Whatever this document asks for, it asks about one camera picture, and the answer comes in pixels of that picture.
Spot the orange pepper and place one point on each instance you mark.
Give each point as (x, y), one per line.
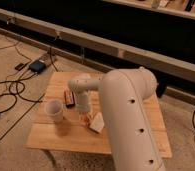
(86, 120)

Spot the small black adapter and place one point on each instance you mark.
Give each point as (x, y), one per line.
(20, 66)

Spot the blue black power box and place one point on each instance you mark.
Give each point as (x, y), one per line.
(37, 66)

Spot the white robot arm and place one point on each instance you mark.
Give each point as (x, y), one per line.
(121, 95)

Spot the small dark chocolate box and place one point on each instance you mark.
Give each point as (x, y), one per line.
(69, 98)

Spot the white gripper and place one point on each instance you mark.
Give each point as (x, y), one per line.
(83, 105)

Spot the white rectangular block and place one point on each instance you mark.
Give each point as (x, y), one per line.
(97, 123)

